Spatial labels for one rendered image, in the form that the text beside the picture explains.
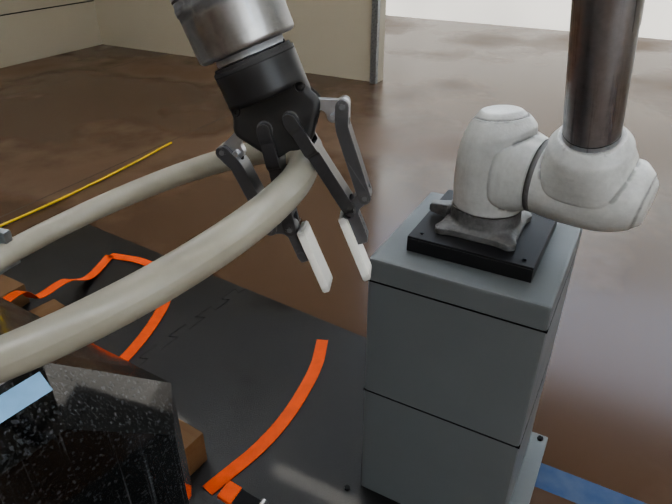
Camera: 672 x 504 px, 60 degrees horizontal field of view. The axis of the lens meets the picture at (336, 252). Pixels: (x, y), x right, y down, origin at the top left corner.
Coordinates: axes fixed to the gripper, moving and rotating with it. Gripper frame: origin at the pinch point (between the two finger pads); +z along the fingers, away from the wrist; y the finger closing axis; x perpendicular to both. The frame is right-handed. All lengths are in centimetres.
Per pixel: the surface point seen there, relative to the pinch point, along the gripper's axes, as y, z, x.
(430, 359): 6, 57, -60
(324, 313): 58, 88, -154
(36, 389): 61, 15, -18
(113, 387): 59, 25, -30
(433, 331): 3, 49, -59
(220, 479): 79, 86, -69
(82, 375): 60, 19, -27
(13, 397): 63, 14, -15
